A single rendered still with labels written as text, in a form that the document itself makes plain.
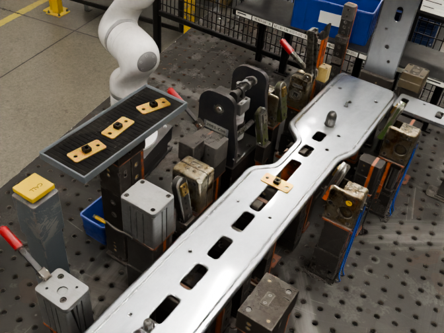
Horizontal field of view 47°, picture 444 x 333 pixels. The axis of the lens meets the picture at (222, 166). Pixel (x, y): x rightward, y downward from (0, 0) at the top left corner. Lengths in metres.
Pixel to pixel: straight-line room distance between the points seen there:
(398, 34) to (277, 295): 1.08
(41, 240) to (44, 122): 2.16
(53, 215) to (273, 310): 0.51
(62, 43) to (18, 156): 1.31
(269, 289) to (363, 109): 0.82
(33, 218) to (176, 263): 0.32
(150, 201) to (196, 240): 0.15
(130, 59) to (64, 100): 2.00
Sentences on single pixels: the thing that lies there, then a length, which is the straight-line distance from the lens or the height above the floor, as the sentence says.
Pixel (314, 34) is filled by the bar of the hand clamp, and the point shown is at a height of 1.20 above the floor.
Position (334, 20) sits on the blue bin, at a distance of 2.05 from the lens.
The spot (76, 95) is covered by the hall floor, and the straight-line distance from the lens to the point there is 3.52.
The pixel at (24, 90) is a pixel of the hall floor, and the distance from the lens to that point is 3.62.
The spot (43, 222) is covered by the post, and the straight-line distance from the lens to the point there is 1.16.
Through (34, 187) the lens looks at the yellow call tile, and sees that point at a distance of 1.13.
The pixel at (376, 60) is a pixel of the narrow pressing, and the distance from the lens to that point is 1.94.
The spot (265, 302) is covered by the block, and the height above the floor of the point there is 1.03.
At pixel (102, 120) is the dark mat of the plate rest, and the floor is 1.16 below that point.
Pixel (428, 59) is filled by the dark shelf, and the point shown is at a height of 1.03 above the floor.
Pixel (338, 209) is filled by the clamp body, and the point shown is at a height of 0.97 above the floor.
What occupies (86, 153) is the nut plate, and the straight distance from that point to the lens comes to 1.19.
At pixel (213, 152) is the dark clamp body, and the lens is 1.35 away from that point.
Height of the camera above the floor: 1.92
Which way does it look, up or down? 41 degrees down
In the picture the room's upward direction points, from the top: 6 degrees clockwise
